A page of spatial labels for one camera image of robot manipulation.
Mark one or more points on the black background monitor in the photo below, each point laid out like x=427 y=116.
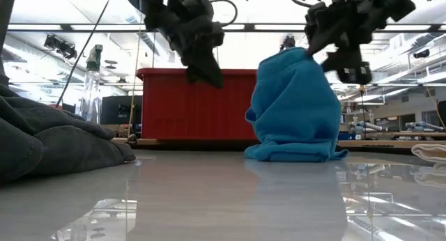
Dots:
x=118 y=110

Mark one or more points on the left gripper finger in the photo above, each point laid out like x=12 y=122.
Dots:
x=212 y=74
x=195 y=72

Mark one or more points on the pale background robot arm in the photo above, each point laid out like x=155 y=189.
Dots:
x=423 y=126
x=369 y=126

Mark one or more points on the black ceiling speaker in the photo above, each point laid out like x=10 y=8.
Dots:
x=421 y=53

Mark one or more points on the red plastic laundry basket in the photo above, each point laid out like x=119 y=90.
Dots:
x=195 y=105

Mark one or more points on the clear spray bottle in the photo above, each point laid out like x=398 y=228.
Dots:
x=91 y=94

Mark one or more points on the black overhead rail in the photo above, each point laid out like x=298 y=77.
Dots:
x=104 y=27

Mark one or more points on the cream canvas tote bag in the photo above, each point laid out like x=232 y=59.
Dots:
x=430 y=152

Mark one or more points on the dark grey trousers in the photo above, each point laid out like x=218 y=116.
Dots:
x=52 y=143

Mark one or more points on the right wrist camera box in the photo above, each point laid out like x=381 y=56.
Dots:
x=355 y=74

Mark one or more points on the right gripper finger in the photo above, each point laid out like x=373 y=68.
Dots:
x=324 y=42

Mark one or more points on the black ceiling lamp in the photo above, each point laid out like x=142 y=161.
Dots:
x=287 y=43

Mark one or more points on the blue garment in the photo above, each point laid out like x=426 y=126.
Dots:
x=296 y=112

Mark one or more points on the black chair backrest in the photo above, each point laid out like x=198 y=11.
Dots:
x=442 y=114

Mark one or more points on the black ceiling track lights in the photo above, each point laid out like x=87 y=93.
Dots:
x=59 y=46

